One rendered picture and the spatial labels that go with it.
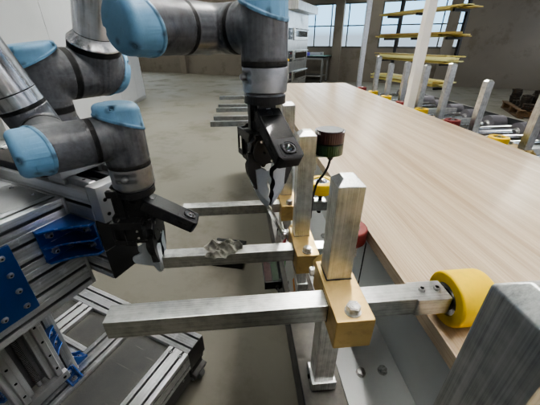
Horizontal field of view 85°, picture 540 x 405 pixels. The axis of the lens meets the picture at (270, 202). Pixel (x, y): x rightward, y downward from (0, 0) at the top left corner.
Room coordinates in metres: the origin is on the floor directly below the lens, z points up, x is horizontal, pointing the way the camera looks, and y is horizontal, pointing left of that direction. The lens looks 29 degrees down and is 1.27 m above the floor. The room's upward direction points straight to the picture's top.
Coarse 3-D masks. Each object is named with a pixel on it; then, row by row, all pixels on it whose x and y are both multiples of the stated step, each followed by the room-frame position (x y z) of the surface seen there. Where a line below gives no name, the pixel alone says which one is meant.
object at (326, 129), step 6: (324, 126) 0.61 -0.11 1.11; (330, 126) 0.61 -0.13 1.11; (324, 132) 0.57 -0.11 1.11; (330, 132) 0.57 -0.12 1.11; (336, 132) 0.57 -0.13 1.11; (318, 144) 0.57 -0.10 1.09; (318, 156) 0.57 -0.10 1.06; (324, 174) 0.59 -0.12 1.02; (318, 180) 0.59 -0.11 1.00; (312, 204) 0.59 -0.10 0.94
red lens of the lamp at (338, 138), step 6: (318, 132) 0.57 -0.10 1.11; (342, 132) 0.57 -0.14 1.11; (318, 138) 0.57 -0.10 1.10; (324, 138) 0.56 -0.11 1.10; (330, 138) 0.56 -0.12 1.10; (336, 138) 0.56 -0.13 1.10; (342, 138) 0.57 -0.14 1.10; (324, 144) 0.56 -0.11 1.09; (330, 144) 0.56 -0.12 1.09; (336, 144) 0.56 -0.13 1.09
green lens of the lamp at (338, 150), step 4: (316, 148) 0.57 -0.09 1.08; (320, 148) 0.57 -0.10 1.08; (324, 148) 0.56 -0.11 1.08; (328, 148) 0.56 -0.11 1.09; (332, 148) 0.56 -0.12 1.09; (336, 148) 0.56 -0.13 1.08; (340, 148) 0.56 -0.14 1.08; (316, 152) 0.57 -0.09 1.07; (320, 152) 0.57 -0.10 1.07; (324, 152) 0.56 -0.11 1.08; (328, 152) 0.56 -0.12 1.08; (332, 152) 0.56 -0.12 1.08; (336, 152) 0.56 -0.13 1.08; (340, 152) 0.57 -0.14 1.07; (324, 156) 0.56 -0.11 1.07; (328, 156) 0.56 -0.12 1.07; (332, 156) 0.56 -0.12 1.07; (336, 156) 0.56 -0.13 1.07
